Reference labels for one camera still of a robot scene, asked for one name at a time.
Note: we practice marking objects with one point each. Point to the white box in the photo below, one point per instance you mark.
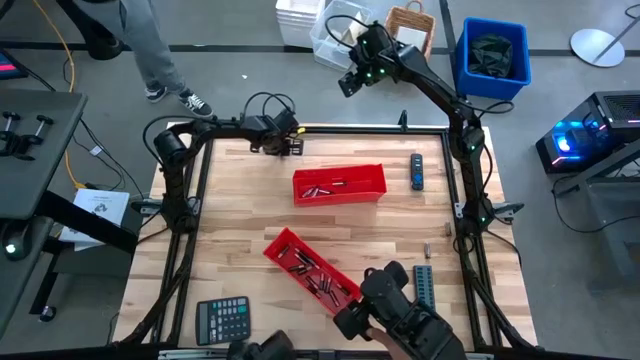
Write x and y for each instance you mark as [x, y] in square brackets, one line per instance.
[417, 37]

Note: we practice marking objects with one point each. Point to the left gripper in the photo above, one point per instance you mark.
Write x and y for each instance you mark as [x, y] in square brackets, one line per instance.
[272, 132]

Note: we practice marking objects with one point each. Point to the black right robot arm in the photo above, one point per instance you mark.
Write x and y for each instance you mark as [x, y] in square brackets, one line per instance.
[465, 145]

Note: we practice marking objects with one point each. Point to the black plastic bag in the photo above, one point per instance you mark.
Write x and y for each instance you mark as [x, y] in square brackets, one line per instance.
[490, 55]

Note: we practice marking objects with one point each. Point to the wicker basket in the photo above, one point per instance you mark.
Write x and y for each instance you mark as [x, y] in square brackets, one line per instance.
[400, 15]

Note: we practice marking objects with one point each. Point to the round metal stand base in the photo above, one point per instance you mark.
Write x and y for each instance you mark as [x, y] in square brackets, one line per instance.
[590, 47]

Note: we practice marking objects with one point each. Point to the black desk calculator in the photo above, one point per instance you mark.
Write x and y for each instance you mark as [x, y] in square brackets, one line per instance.
[222, 320]

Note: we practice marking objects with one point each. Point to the grey desk top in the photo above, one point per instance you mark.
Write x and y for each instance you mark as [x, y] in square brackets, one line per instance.
[40, 175]

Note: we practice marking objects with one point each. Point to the black caster wheel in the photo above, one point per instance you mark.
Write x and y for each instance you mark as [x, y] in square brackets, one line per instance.
[47, 314]

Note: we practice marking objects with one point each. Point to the blue plastic bin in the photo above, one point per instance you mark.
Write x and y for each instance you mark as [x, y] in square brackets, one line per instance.
[490, 87]

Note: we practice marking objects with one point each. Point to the white stacked plastic bins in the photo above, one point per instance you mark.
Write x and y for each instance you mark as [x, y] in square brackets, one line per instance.
[295, 25]

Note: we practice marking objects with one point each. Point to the black aluminium table frame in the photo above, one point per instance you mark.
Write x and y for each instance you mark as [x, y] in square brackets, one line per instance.
[360, 131]

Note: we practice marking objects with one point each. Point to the clear plastic container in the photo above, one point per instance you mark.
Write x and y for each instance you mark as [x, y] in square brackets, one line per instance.
[325, 50]

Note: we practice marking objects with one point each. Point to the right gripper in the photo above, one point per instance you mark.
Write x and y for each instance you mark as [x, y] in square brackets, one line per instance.
[375, 55]

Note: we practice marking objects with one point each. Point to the person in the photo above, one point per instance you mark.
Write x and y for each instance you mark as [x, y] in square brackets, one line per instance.
[145, 50]

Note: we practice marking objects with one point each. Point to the black clamp mount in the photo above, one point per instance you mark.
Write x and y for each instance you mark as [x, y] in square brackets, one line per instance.
[402, 121]

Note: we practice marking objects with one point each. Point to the black stand foot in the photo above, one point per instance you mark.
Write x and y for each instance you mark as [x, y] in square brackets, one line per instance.
[107, 50]

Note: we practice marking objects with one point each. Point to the black remote control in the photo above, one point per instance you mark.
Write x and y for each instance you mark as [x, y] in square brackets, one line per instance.
[417, 172]

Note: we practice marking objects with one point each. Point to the black rounded device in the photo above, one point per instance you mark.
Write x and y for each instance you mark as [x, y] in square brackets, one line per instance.
[265, 347]

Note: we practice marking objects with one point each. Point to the lit screen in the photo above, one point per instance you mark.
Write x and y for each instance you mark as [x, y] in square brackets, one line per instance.
[7, 67]

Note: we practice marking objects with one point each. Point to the grey arm base bracket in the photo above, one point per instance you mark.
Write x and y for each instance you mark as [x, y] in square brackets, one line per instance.
[507, 209]
[145, 207]

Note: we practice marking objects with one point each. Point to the beige cardboard pieces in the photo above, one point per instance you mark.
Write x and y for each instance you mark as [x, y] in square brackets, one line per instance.
[348, 34]

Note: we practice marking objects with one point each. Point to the black desk beam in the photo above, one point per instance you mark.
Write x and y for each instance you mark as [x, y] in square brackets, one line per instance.
[90, 225]

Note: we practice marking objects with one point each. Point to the black computer tower with lights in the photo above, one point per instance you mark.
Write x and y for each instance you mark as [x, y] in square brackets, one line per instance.
[615, 115]

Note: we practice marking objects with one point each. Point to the grey metal stand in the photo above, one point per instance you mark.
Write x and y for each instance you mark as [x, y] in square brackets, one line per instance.
[620, 240]

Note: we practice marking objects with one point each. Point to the black computer mouse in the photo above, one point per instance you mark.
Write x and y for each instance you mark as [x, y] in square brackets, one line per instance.
[17, 240]

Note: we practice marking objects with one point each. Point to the white paper manual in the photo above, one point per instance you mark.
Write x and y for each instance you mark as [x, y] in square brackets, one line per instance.
[100, 205]

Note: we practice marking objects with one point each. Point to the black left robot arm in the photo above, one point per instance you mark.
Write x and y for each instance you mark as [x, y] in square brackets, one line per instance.
[172, 150]

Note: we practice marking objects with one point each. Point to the black clamp with knobs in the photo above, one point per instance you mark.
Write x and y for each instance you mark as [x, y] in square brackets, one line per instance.
[17, 145]

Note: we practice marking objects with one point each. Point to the person's hand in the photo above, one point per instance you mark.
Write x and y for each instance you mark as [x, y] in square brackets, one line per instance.
[385, 342]

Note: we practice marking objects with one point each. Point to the red plastic bin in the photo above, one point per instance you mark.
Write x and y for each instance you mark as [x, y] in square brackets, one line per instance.
[277, 241]
[360, 187]

